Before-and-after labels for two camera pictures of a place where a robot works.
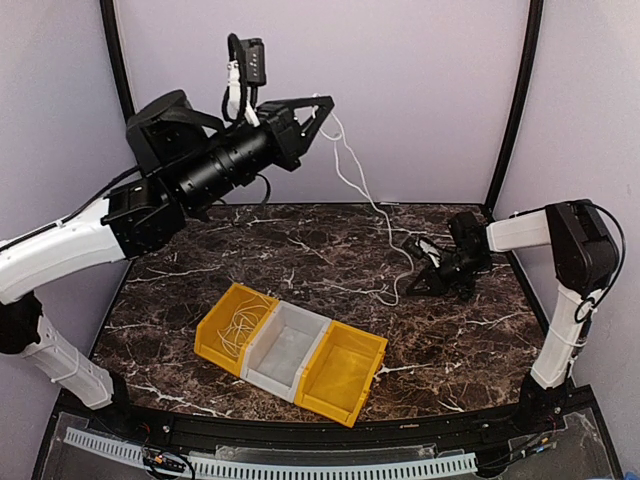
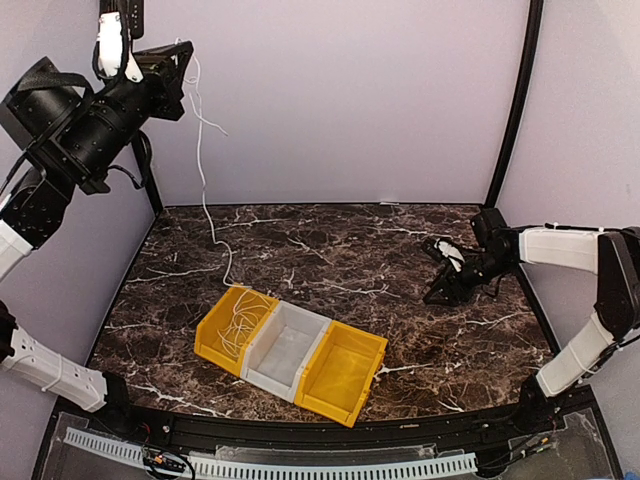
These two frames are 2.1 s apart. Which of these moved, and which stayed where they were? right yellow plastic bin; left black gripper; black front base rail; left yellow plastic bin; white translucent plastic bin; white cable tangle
Moved: left black gripper; white cable tangle
Stayed: right yellow plastic bin; black front base rail; white translucent plastic bin; left yellow plastic bin
